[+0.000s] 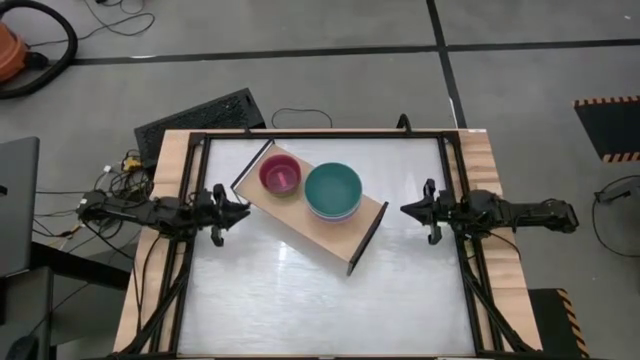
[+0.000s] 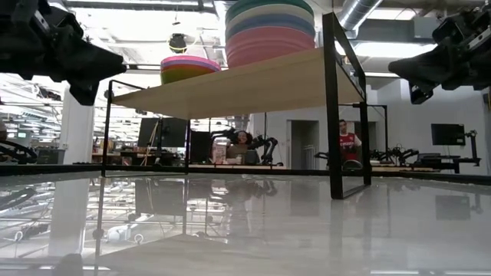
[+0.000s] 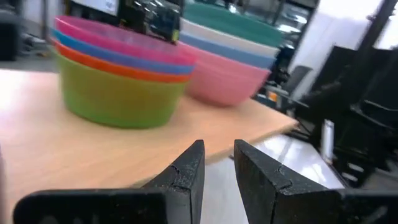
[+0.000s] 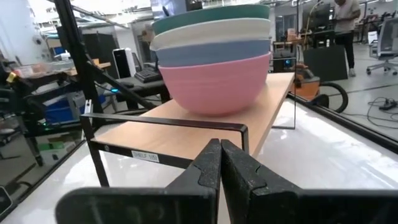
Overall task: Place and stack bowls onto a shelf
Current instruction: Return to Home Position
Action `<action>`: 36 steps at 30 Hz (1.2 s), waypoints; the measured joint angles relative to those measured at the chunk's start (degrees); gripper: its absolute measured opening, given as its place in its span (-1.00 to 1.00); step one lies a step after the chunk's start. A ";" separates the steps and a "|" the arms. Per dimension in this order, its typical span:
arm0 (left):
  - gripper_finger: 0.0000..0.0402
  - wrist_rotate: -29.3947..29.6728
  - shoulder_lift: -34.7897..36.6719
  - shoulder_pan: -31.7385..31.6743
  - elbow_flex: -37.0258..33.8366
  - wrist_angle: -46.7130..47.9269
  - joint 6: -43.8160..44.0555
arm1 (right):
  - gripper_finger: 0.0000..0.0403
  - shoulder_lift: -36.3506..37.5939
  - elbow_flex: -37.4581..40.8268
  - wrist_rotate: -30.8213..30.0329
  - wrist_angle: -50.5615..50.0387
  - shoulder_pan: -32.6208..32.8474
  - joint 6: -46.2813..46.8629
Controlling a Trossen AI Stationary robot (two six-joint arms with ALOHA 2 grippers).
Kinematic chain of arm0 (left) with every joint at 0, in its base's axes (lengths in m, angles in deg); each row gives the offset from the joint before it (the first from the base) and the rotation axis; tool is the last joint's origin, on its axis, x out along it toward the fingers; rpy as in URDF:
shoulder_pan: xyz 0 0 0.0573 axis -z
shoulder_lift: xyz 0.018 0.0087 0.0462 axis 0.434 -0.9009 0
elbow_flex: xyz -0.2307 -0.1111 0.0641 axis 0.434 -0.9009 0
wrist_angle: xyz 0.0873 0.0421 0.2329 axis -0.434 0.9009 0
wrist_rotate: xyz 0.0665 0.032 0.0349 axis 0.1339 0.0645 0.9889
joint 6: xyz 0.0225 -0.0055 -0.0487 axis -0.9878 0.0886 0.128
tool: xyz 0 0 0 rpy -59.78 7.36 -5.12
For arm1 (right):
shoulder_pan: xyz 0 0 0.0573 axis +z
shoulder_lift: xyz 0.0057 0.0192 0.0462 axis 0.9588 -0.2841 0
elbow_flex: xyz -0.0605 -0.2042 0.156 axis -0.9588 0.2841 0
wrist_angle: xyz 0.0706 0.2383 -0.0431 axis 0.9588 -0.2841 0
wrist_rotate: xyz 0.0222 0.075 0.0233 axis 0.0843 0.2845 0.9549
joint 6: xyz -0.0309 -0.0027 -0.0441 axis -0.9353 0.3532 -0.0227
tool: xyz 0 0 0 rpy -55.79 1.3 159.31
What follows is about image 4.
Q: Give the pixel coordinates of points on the black upright board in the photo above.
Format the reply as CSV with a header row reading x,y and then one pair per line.
x,y
325,63

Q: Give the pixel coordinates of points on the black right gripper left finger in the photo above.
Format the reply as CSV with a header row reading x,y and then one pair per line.
x,y
186,199

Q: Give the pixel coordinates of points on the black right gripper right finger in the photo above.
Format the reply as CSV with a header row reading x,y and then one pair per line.
x,y
255,199

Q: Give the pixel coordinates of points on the green bowl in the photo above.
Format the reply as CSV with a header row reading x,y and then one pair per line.
x,y
211,15

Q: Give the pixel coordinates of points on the orange vacuum cleaner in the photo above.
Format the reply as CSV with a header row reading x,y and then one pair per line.
x,y
308,88

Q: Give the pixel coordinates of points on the person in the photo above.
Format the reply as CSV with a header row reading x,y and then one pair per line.
x,y
346,31

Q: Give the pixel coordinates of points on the white computer tower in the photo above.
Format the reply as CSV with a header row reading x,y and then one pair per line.
x,y
122,63

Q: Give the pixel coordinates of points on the white bowl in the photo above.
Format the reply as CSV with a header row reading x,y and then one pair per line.
x,y
211,32

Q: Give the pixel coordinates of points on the wooden board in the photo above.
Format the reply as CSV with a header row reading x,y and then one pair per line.
x,y
174,140

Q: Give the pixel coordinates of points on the blue storage bin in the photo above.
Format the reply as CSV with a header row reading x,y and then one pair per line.
x,y
59,110

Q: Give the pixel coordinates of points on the blue bowl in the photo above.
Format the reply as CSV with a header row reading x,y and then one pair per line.
x,y
211,53

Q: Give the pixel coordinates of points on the grey office chair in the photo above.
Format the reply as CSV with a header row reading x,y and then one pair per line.
x,y
387,40

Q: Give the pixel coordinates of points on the pink bowl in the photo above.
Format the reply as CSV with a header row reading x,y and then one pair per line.
x,y
217,87

